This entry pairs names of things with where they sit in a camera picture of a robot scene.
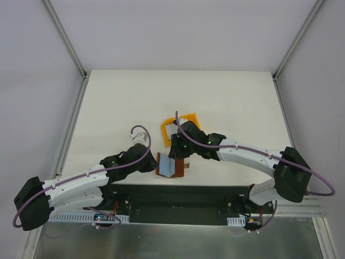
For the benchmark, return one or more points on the brown leather card holder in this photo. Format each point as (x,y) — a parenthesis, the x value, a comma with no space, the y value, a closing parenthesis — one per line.
(170,168)

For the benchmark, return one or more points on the white cable duct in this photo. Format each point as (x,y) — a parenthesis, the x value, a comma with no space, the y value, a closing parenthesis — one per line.
(236,221)
(83,217)

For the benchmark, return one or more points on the yellow plastic bin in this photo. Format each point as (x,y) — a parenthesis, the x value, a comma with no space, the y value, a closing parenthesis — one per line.
(168,128)

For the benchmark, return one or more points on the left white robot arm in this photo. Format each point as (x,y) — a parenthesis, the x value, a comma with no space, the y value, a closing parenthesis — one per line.
(38,200)

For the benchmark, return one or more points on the right aluminium frame post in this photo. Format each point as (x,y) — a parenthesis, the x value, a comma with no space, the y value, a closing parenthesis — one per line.
(315,10)

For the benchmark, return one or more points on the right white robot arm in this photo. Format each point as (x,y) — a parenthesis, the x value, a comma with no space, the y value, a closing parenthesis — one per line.
(288,171)

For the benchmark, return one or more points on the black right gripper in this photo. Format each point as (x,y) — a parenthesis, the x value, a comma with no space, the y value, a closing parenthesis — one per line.
(176,148)

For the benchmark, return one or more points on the left white cable duct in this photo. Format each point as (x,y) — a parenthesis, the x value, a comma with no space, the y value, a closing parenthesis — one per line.
(83,217)

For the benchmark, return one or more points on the right white cable duct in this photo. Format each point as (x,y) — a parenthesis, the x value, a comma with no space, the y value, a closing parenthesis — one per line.
(236,221)

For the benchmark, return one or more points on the left aluminium frame post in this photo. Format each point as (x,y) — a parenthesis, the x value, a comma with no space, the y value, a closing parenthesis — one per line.
(54,18)

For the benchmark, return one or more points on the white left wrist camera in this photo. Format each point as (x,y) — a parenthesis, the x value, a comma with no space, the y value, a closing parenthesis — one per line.
(140,138)

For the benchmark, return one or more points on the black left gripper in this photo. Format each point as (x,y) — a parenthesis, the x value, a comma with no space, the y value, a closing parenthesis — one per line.
(150,164)

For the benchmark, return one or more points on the aluminium frame post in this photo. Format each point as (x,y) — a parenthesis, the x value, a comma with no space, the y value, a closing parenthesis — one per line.
(54,18)
(315,10)

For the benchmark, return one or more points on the aluminium front rail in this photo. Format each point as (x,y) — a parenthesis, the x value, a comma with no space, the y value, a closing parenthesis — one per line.
(309,207)

